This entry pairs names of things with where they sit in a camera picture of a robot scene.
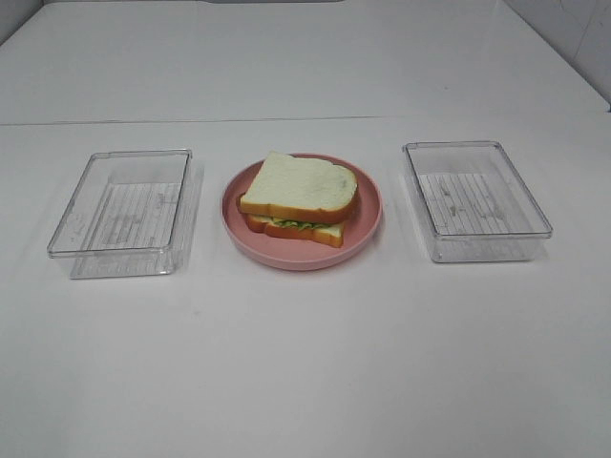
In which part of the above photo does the green lettuce leaf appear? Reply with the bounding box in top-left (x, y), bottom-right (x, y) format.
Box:
top-left (272, 218), bottom-right (329, 231)

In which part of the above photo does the clear right plastic tray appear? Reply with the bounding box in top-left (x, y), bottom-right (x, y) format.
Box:
top-left (403, 140), bottom-right (553, 263)

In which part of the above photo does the clear plastic tray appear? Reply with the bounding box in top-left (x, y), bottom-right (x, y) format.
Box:
top-left (47, 149), bottom-right (194, 280)
top-left (403, 140), bottom-right (553, 263)

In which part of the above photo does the pink round plate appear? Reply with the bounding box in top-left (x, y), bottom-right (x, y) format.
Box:
top-left (221, 154), bottom-right (383, 271)

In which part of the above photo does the clear left plastic tray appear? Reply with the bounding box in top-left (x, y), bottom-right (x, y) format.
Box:
top-left (47, 149), bottom-right (194, 280)

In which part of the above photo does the bread slice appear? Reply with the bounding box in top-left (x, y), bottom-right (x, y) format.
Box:
top-left (240, 152), bottom-right (358, 223)
top-left (244, 214), bottom-right (345, 248)

